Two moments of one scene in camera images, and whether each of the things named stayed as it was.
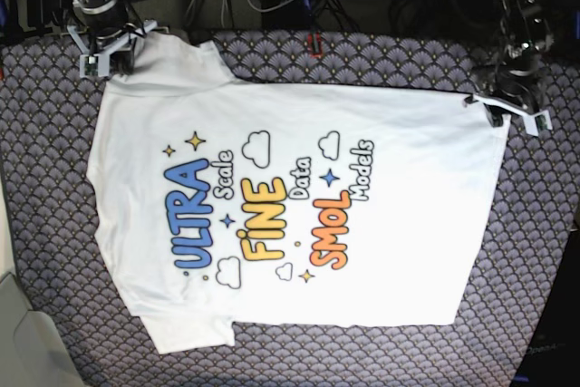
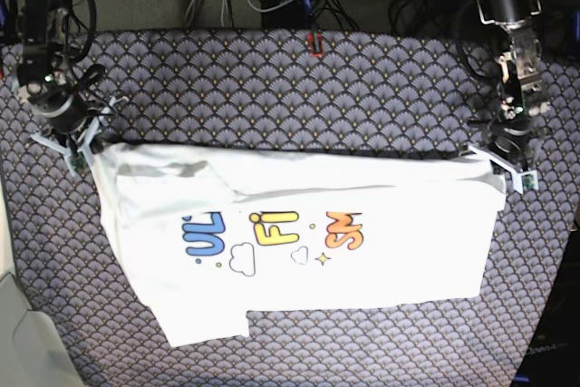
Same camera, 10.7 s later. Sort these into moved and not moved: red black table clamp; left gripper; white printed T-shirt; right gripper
Moved: right gripper; left gripper; white printed T-shirt
Not moved: red black table clamp
